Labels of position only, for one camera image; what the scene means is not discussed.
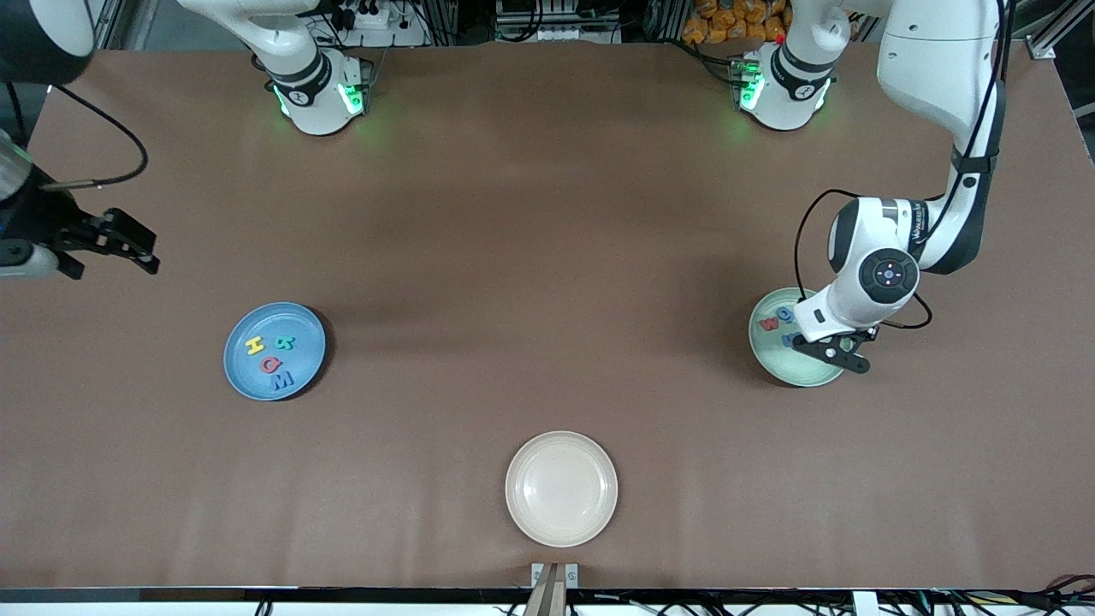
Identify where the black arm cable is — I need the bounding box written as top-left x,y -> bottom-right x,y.
794,0 -> 1015,330
9,81 -> 150,191

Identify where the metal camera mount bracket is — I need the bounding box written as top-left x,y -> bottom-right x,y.
524,562 -> 579,616

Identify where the black table edge rail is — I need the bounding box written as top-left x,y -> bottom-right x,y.
0,587 -> 1095,605

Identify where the brown table cover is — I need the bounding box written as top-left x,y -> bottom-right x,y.
0,41 -> 1095,591

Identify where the green plate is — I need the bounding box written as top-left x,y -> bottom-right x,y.
748,288 -> 849,388

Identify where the orange items pile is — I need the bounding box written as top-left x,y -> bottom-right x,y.
684,0 -> 788,45

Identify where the aluminium frame post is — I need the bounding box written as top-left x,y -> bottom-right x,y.
1027,0 -> 1095,61
86,0 -> 121,50

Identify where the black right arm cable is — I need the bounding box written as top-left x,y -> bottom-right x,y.
9,81 -> 150,191

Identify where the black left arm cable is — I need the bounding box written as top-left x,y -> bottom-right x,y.
794,0 -> 1015,330

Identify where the blue plate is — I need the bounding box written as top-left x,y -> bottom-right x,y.
223,301 -> 328,402

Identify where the cream plate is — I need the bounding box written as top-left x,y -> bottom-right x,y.
505,430 -> 619,548

